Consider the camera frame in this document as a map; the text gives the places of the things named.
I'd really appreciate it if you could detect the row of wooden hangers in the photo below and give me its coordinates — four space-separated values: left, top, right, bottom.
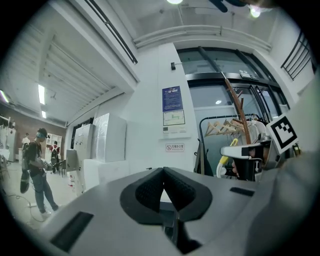
204 118 252 138

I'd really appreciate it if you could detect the white locker cabinet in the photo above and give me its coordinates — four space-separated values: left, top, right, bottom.
73 123 96 197

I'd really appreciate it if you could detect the black head camera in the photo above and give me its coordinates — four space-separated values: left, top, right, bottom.
208 0 229 13

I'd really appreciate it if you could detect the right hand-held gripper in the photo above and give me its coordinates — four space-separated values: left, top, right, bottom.
219 112 300 182

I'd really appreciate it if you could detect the yellow white toothbrush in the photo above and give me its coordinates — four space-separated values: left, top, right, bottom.
216 138 239 179

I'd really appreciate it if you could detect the black clothes rack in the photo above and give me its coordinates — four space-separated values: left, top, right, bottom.
199 113 261 176

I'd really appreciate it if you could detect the brown wooden coat stand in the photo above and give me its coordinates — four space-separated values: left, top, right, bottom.
221 71 252 146

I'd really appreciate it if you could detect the white floor plan notice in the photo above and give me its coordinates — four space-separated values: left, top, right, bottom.
162 109 186 127

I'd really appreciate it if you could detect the black printed tote bag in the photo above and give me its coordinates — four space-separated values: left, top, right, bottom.
194 138 215 177

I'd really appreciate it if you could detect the blue wall poster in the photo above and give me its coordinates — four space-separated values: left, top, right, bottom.
161 85 184 113

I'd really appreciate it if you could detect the black ceiling rail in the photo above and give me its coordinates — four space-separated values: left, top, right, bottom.
83 0 139 65

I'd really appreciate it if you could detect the person's right hand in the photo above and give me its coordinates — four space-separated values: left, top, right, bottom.
249 146 272 162

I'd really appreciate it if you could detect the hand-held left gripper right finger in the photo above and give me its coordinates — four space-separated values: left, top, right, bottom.
162 166 213 223

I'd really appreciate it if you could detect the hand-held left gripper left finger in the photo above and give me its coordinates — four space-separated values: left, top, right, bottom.
119 166 166 225

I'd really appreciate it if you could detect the red white no-smoking sign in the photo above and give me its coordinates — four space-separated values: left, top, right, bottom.
165 143 185 153

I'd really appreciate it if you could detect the black framed glass door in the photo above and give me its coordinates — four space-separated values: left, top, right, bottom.
174 46 292 176

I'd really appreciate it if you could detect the white door sensor box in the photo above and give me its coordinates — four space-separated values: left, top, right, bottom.
238 69 260 81

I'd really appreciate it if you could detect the black balcony railing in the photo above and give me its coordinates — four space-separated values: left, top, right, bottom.
280 31 318 81

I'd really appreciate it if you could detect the white open shelf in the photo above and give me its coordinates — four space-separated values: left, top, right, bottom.
46 132 66 161

